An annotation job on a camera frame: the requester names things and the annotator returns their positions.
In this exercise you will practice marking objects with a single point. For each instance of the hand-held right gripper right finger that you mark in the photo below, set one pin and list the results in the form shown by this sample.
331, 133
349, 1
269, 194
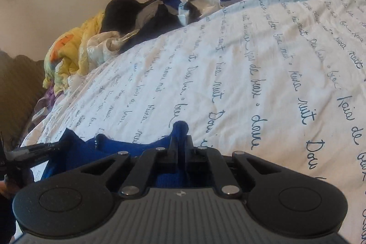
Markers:
189, 148

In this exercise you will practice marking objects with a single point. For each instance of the white script-printed bedspread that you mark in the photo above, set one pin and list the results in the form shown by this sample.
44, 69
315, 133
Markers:
257, 61

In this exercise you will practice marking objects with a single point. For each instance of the clear plastic bag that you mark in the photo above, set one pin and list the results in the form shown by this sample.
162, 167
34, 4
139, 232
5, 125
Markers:
203, 2

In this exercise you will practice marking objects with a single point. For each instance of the dark grey clothes heap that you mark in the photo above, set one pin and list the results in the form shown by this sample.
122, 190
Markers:
160, 21

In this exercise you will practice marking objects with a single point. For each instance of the purple cloth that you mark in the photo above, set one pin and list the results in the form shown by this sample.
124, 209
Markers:
45, 102

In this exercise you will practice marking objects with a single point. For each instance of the blue beaded sweater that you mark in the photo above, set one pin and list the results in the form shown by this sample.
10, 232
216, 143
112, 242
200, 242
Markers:
117, 144

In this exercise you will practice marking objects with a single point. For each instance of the brown sofa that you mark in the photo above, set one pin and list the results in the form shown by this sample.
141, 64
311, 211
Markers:
20, 89

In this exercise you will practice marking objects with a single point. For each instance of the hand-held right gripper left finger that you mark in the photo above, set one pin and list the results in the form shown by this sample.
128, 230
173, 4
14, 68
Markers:
172, 148

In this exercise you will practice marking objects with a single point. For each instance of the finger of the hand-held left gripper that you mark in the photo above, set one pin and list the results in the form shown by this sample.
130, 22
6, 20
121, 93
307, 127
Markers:
31, 159
43, 147

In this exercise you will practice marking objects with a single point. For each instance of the yellow floral quilt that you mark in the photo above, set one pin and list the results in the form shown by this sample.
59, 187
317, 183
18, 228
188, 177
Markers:
74, 55

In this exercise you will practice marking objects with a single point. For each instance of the black hat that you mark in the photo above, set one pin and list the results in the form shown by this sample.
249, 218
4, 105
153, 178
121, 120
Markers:
120, 14

